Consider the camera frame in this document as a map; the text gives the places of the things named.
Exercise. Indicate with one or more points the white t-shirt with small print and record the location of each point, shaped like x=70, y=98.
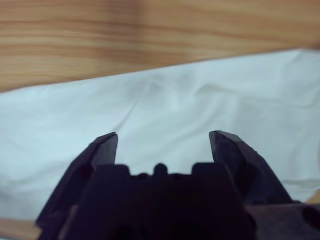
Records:
x=160, y=105

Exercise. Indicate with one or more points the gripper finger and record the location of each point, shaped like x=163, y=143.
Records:
x=240, y=160
x=100, y=152

